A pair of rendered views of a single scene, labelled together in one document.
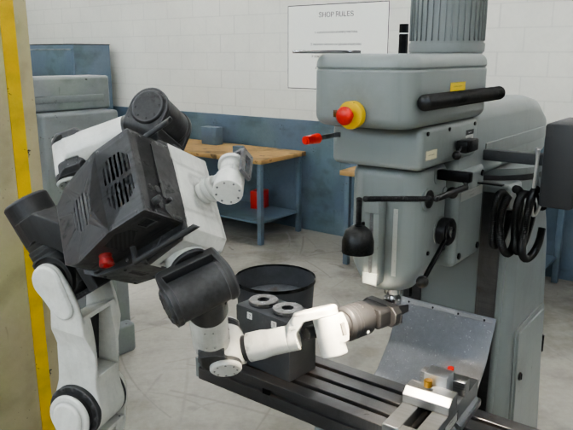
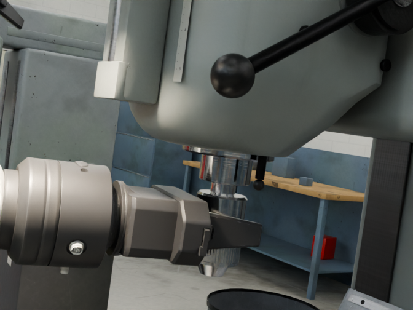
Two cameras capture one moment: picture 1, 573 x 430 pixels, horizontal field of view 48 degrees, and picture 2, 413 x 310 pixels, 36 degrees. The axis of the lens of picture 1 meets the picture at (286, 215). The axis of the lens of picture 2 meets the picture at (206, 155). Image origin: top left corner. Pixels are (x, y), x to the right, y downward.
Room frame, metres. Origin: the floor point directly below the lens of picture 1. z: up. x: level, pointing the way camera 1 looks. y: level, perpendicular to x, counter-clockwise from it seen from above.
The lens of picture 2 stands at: (1.03, -0.45, 1.33)
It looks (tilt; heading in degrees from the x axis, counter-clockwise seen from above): 3 degrees down; 19
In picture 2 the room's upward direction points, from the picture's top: 8 degrees clockwise
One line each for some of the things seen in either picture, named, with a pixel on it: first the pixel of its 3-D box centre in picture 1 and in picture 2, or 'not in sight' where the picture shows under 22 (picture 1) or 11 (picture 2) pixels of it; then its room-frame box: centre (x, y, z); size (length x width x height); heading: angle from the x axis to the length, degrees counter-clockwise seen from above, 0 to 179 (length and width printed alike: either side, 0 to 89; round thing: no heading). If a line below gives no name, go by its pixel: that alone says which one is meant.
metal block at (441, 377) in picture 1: (438, 381); not in sight; (1.51, -0.39, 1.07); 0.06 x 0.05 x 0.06; 56
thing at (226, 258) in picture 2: not in sight; (217, 234); (1.59, -0.28, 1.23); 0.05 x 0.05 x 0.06
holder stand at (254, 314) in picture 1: (275, 334); (40, 293); (1.81, 0.03, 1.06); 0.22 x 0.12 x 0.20; 48
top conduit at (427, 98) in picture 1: (464, 97); not in sight; (1.53, -0.42, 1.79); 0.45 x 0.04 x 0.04; 143
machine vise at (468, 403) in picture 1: (432, 404); not in sight; (1.48, -0.38, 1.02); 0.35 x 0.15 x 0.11; 146
